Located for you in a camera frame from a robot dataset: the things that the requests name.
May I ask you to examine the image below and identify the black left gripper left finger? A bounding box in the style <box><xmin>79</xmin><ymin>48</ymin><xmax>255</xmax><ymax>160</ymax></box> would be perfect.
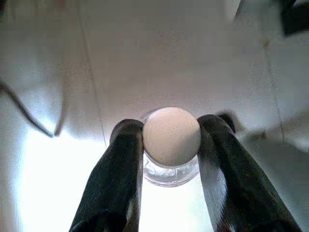
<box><xmin>69</xmin><ymin>118</ymin><xmax>145</xmax><ymax>232</ymax></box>

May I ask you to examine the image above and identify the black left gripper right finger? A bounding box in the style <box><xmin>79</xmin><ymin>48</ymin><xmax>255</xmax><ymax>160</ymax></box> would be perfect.
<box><xmin>197</xmin><ymin>111</ymin><xmax>304</xmax><ymax>232</ymax></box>

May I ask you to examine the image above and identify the clear bottle with white cap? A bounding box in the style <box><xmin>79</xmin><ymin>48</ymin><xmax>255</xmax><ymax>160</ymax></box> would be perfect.
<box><xmin>139</xmin><ymin>107</ymin><xmax>202</xmax><ymax>188</ymax></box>

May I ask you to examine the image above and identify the black floor cable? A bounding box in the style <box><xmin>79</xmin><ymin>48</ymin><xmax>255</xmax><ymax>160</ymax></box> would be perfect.
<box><xmin>0</xmin><ymin>78</ymin><xmax>67</xmax><ymax>138</ymax></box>

